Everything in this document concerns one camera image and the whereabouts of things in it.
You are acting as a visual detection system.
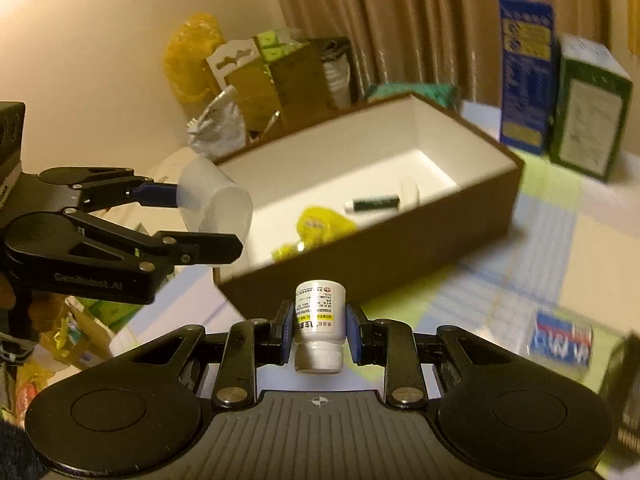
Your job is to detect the person's left hand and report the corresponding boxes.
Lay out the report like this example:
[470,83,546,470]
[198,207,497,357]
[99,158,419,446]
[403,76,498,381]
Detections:
[27,292,67,335]

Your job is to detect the black product box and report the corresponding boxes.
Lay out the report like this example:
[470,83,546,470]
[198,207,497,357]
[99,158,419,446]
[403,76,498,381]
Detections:
[597,331,640,458]

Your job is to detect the olive cardboard box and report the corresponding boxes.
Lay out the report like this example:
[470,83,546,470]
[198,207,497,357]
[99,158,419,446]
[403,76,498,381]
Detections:
[229,42,342,137]

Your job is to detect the silver foil bag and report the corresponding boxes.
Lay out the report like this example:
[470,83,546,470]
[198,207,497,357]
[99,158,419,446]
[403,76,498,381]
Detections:
[187,85,249,159]

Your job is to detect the translucent plastic cup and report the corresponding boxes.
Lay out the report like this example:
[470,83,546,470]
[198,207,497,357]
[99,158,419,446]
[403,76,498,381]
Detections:
[177,156,254,242]

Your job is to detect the green tissue packs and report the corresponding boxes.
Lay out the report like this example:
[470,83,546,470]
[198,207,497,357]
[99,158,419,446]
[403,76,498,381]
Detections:
[254,27,304,64]

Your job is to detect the beige curtain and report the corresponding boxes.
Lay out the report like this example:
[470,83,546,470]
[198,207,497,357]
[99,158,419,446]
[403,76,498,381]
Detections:
[264,0,615,107]

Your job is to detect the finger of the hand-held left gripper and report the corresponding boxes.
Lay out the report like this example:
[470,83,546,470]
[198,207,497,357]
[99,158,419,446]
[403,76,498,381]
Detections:
[38,165,180,211]
[65,207,245,274]

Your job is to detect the white medicine bottle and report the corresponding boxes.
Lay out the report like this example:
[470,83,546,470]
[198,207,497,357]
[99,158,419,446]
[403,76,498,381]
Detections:
[292,280,347,375]

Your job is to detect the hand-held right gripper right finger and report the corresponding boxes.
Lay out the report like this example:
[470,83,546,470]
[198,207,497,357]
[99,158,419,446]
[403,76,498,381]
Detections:
[345,302,521,409]

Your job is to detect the blue carton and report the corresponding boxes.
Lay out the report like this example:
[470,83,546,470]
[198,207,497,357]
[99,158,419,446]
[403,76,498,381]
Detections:
[498,0,559,156]

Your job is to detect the dark green pen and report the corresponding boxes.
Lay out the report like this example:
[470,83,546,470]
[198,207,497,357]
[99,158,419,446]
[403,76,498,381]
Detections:
[343,194,401,213]

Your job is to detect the white carved chair back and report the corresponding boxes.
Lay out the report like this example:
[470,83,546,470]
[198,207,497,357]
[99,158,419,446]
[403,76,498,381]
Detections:
[205,40,262,89]

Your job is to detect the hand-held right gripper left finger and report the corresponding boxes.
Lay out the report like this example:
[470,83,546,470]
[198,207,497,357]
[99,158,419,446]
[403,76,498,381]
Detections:
[112,300,296,409]

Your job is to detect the green carton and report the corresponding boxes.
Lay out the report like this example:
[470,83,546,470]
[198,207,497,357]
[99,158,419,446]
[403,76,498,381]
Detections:
[546,33,633,183]

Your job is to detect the plaid tablecloth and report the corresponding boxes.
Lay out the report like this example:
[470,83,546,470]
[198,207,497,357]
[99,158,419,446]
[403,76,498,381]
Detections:
[110,102,640,480]

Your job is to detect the teal package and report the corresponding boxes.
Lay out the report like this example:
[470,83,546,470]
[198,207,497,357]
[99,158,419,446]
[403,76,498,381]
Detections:
[364,82,462,110]

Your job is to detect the brown cardboard box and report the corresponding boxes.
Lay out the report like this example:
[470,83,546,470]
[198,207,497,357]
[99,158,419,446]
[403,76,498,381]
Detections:
[212,92,526,317]

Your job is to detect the yellow snack packet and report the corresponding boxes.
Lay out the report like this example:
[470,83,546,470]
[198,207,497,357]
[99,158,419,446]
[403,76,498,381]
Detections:
[272,204,359,264]

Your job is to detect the yellow plastic bag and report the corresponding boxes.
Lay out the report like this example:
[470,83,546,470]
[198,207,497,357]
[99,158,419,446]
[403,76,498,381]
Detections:
[164,12,227,104]

